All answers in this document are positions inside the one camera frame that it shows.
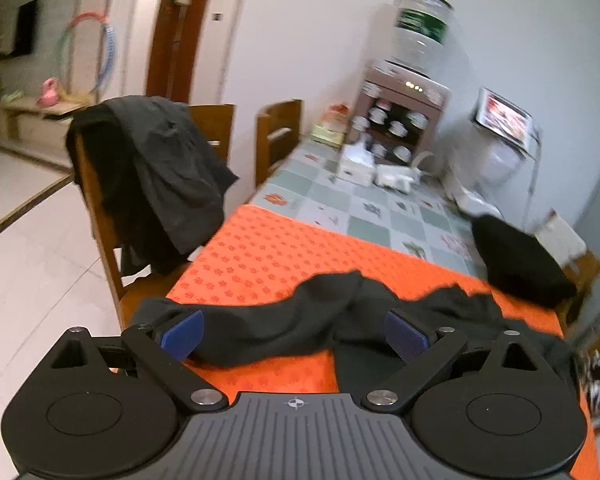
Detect middle wooden chair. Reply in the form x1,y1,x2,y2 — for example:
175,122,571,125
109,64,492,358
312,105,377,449
188,104,235,162

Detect white plastic bag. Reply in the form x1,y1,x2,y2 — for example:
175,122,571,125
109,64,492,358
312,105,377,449
442,122,527,219

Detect checkered tablecloth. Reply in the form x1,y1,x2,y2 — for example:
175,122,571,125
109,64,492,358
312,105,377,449
250,140,486,280

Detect tablet on stand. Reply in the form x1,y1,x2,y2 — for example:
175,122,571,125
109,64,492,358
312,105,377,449
474,88,533,151

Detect wall television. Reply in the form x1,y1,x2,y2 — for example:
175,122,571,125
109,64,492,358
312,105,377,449
7,0,38,58

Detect orange patterned table mat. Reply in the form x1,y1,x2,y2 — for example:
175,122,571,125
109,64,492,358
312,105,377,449
165,202,600,480

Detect dark clothes on chair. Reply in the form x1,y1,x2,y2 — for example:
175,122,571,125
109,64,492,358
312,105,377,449
66,96,238,275

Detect pink kettlebell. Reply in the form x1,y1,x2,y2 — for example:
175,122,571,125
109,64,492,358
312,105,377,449
36,78,60,107

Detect snack bag on table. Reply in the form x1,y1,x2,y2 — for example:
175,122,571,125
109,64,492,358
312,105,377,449
310,103,350,148

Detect brown wooden door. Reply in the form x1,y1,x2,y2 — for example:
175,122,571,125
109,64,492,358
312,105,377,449
145,0,208,103

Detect white tissue box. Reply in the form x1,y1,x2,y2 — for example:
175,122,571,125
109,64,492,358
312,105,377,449
336,143,375,186

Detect near wooden chair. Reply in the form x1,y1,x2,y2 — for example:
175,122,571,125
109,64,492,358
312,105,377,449
73,131,194,331

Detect white power strip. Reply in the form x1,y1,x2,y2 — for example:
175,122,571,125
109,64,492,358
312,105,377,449
374,165,422,194

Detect black long-sleeve shirt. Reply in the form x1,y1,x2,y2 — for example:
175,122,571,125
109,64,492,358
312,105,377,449
130,270,581,396

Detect folded black garment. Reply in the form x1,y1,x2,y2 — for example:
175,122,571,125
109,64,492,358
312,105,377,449
471,214,577,309

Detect clear water bottle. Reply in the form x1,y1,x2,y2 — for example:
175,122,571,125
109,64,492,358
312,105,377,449
391,0,454,77

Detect far wooden chair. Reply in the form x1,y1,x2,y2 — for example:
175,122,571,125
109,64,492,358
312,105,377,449
254,100,303,186

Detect wooden chair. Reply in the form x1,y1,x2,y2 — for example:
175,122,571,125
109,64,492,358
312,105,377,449
73,131,194,331
254,100,303,186
188,104,235,162

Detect colourful hula hoop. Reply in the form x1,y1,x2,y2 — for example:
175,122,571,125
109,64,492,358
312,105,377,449
55,11,116,103

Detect beige tv cabinet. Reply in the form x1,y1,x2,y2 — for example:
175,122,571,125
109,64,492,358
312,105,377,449
2,96,85,145

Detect cardboard box with paper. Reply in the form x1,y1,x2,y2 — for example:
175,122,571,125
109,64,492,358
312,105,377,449
533,210,600,330

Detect brown water dispenser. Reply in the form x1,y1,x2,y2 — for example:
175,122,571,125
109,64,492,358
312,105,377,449
346,60,451,164

